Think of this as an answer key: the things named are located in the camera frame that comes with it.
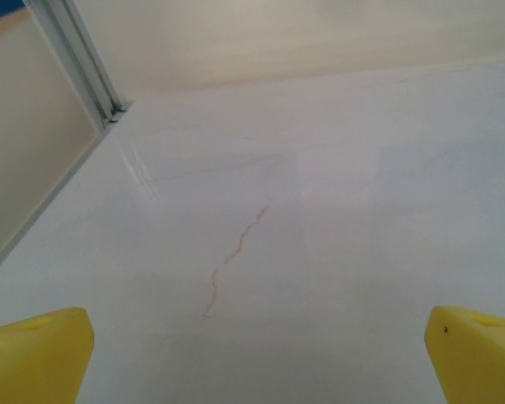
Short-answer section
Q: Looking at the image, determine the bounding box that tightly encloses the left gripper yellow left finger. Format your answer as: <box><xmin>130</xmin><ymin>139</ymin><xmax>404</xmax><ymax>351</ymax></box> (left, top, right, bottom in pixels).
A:
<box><xmin>0</xmin><ymin>306</ymin><xmax>96</xmax><ymax>404</ymax></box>

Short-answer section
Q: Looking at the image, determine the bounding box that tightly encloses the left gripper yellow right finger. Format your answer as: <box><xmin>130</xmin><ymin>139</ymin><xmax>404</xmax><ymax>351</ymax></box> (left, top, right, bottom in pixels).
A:
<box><xmin>423</xmin><ymin>305</ymin><xmax>505</xmax><ymax>404</ymax></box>

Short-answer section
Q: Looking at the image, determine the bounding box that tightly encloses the aluminium table edge rail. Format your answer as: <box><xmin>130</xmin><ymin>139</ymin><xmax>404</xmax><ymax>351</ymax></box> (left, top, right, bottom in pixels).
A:
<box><xmin>0</xmin><ymin>111</ymin><xmax>130</xmax><ymax>287</ymax></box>

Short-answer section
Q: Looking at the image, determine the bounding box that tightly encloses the aluminium frame post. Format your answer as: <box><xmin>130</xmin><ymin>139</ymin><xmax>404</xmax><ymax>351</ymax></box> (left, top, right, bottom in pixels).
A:
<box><xmin>23</xmin><ymin>0</ymin><xmax>130</xmax><ymax>127</ymax></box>

